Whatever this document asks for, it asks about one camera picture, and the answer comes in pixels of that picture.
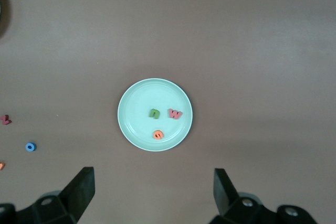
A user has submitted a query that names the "pink foam letter w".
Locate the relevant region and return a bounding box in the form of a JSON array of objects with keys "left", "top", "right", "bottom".
[{"left": 167, "top": 108, "right": 183, "bottom": 120}]

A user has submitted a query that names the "green plate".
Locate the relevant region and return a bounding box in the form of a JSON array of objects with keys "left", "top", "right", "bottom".
[{"left": 117, "top": 78, "right": 194, "bottom": 153}]

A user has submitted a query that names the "dark red foam letter z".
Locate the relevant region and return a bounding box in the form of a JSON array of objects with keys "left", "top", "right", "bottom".
[{"left": 0, "top": 114, "right": 13, "bottom": 126}]

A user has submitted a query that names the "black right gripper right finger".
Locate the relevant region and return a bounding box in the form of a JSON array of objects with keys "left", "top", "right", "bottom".
[{"left": 208, "top": 167, "right": 279, "bottom": 224}]

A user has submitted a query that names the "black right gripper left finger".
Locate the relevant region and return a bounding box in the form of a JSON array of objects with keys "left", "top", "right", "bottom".
[{"left": 15, "top": 166, "right": 96, "bottom": 224}]

